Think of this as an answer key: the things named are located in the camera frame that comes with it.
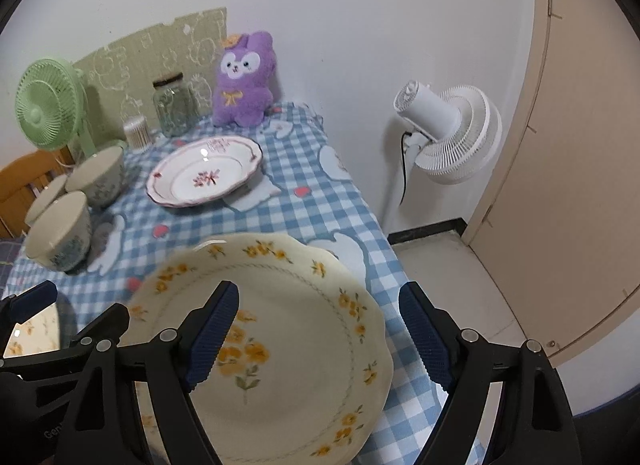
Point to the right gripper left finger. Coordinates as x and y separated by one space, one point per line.
103 421

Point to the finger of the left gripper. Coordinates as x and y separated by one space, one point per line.
17 309

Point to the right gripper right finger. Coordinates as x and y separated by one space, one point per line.
534 424

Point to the round yellow flower plate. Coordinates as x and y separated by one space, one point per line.
39 334

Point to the floral ceramic bowl front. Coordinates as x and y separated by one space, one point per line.
60 238

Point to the floral ceramic bowl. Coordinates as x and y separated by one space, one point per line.
60 238
54 190
100 177

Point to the floral ceramic bowl back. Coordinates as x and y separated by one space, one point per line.
100 177

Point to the scalloped yellow flower plate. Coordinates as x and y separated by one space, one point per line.
304 372

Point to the white red-trim plate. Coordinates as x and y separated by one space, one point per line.
203 171

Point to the beige door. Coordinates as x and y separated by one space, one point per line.
561 240

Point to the green desk fan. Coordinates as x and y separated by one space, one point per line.
51 106

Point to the cotton swab container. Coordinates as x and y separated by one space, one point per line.
137 132

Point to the green patterned board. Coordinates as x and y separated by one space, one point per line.
119 76

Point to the glass jar black lid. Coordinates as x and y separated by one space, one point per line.
175 105

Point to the blue checkered tablecloth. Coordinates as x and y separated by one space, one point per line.
302 189

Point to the white floor fan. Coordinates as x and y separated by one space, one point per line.
449 136

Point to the purple plush bunny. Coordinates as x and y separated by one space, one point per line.
242 94

